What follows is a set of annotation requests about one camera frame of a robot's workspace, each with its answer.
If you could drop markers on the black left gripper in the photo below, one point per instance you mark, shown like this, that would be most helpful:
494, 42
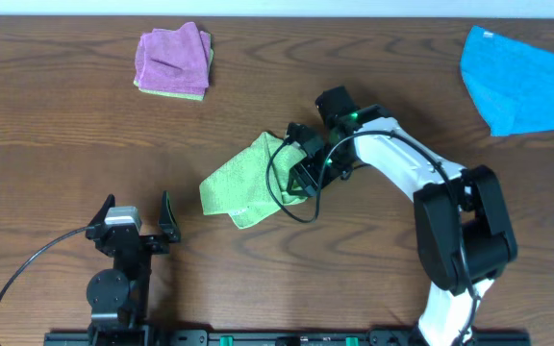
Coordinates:
160, 244

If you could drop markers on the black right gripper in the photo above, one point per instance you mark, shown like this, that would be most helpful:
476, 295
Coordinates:
304, 179

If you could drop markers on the green microfibre cloth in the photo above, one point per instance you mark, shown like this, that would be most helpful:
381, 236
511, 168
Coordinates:
252, 185

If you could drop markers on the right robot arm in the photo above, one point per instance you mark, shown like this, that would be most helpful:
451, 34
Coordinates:
464, 236

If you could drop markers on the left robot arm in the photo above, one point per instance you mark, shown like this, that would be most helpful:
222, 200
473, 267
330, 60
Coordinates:
119, 296

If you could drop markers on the folded light green cloth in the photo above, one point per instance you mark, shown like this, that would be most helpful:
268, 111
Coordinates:
188, 96

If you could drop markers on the folded purple cloth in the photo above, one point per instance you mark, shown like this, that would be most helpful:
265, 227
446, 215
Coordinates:
174, 60

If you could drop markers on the blue cloth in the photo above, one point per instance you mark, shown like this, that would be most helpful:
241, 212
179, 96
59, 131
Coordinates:
511, 83

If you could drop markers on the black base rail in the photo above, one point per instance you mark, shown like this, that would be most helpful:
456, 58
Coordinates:
238, 338

